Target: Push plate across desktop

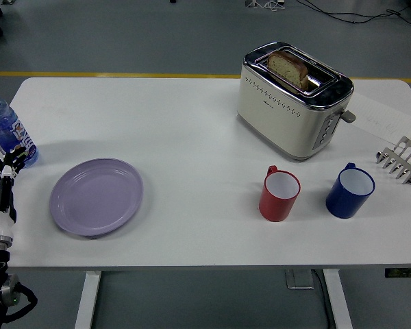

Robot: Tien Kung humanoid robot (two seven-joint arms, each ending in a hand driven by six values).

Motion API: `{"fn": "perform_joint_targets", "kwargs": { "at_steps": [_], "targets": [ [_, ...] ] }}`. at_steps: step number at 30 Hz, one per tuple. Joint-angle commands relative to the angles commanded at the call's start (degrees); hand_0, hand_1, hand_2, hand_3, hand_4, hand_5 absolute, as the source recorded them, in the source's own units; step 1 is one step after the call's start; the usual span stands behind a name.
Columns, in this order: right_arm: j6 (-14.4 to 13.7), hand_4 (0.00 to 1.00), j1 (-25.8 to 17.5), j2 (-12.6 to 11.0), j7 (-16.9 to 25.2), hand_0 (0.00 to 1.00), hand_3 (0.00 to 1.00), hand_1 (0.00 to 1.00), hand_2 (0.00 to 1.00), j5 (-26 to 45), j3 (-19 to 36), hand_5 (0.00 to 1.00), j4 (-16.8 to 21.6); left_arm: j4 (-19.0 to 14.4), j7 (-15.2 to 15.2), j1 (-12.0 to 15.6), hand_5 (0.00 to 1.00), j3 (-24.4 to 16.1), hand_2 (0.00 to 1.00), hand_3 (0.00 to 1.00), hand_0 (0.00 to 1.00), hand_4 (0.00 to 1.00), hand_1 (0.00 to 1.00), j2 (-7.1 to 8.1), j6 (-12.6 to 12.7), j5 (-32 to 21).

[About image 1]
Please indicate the silver metal toast rack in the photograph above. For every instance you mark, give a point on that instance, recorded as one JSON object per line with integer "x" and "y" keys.
{"x": 402, "y": 159}

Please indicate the white table leg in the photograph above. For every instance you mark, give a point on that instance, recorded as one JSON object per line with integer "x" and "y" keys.
{"x": 87, "y": 301}
{"x": 337, "y": 301}

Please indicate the blue enamel mug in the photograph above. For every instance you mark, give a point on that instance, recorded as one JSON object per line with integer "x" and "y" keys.
{"x": 349, "y": 192}

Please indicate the purple round plate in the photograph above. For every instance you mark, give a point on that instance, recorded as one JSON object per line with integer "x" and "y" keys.
{"x": 96, "y": 197}

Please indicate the red enamel mug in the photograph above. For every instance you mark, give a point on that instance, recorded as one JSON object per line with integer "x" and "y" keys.
{"x": 277, "y": 195}

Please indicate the cream chrome toaster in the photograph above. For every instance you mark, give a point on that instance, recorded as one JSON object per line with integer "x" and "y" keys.
{"x": 291, "y": 106}

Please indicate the black table control panel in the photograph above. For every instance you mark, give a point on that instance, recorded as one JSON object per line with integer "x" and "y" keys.
{"x": 404, "y": 273}

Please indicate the brown bread slice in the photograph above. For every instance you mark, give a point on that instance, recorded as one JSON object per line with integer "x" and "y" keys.
{"x": 289, "y": 68}

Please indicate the white paper sheet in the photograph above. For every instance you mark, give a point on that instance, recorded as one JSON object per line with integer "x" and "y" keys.
{"x": 383, "y": 120}

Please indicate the grey floor socket box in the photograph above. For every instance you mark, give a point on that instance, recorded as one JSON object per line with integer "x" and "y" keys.
{"x": 299, "y": 279}

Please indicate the clear plastic water bottle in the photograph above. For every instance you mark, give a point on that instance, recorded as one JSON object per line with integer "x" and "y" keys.
{"x": 7, "y": 130}

